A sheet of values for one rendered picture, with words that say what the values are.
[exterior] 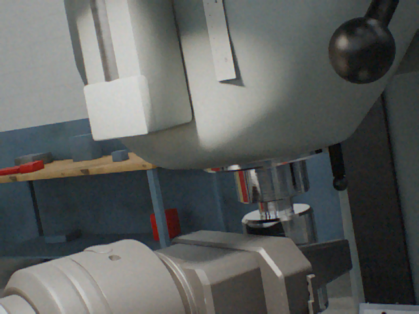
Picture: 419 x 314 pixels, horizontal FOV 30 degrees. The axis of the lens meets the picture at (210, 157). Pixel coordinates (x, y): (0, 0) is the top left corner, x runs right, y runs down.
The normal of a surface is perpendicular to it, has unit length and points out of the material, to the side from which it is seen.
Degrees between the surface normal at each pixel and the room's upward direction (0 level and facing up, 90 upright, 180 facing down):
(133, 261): 34
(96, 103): 90
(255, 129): 128
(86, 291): 47
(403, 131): 90
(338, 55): 91
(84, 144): 90
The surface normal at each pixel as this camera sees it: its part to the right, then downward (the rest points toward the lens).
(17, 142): -0.59, 0.19
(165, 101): 0.78, -0.07
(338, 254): 0.59, -0.02
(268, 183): -0.18, 0.13
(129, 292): 0.41, -0.56
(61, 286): 0.21, -0.81
